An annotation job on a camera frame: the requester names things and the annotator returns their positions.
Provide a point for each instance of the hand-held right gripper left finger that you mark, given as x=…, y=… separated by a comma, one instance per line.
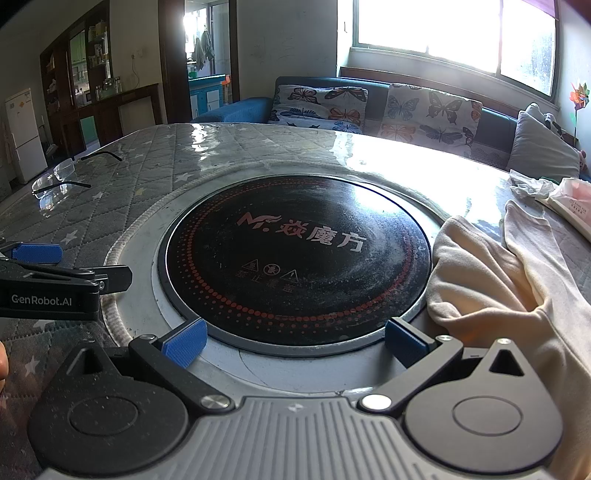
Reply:
x=183, y=344

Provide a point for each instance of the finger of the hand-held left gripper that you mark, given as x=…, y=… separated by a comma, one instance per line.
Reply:
x=113, y=275
x=39, y=252

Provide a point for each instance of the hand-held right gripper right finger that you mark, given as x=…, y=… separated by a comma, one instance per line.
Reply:
x=407, y=342

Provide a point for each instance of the cream garment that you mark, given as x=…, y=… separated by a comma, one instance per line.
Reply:
x=498, y=286

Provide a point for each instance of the hanging clothes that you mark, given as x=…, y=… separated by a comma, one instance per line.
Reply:
x=203, y=50

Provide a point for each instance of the person's left hand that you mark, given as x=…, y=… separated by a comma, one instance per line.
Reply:
x=2, y=367

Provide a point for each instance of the rimless eyeglasses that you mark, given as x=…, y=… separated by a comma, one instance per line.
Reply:
x=57, y=177

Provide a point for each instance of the grey quilted star tablecloth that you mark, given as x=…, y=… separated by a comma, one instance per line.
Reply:
x=120, y=194

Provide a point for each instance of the white refrigerator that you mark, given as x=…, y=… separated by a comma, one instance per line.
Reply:
x=25, y=134

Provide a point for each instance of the black round induction cooker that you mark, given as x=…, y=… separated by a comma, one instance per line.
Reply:
x=295, y=258

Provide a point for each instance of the dark wooden cabinet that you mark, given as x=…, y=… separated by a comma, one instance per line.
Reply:
x=138, y=108

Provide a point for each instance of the crumpled white plastic bag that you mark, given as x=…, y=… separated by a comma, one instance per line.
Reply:
x=531, y=184

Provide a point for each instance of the blue kitchen cabinet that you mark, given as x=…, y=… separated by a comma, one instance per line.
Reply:
x=207, y=94

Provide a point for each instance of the blue sofa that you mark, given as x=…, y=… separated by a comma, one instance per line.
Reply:
x=240, y=110

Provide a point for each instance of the pink tissue pack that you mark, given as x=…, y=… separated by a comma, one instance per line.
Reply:
x=575, y=201

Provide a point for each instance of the butterfly print pillow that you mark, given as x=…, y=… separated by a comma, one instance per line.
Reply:
x=431, y=120
x=318, y=108

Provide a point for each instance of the large grey pillow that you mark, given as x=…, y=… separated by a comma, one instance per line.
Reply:
x=540, y=147

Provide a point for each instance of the small grey white pillow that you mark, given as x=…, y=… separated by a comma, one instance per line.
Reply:
x=547, y=121

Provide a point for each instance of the colourful pinwheel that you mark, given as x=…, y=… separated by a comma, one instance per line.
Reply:
x=578, y=99

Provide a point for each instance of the window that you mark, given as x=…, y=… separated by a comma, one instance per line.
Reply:
x=443, y=32

